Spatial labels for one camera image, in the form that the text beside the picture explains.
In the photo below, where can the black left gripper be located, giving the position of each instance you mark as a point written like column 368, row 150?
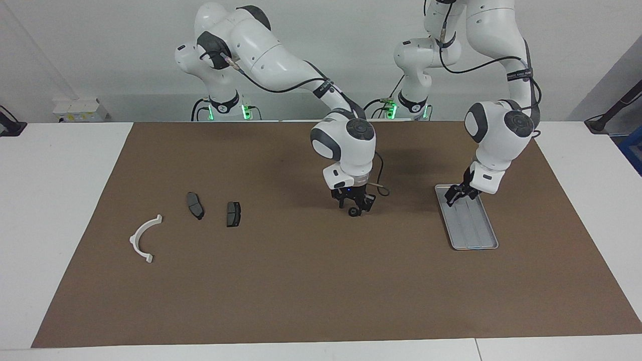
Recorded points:
column 470, row 183

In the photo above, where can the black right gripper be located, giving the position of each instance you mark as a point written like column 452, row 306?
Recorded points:
column 353, row 193

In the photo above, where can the black bearing gear white centre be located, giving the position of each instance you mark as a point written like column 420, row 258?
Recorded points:
column 354, row 212

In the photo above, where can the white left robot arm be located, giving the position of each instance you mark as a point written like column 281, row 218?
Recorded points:
column 501, row 135

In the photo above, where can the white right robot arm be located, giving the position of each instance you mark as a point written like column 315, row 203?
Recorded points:
column 281, row 55

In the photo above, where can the silver metal tray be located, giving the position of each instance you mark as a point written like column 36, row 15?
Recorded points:
column 476, row 230

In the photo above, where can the brown table mat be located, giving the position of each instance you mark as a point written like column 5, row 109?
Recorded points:
column 321, row 281

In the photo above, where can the short rectangular grey brake pad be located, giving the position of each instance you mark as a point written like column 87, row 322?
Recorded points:
column 233, row 214

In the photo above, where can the long curved grey brake pad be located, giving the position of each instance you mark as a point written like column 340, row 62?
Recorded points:
column 194, row 204

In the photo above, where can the blue crate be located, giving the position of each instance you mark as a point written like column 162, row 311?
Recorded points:
column 633, row 153

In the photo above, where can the white box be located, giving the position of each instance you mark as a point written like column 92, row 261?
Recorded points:
column 80, row 110

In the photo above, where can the black table clamp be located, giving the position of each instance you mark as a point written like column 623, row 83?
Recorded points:
column 11, row 128

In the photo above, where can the white curved plastic bracket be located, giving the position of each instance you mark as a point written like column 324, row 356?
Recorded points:
column 133, row 240

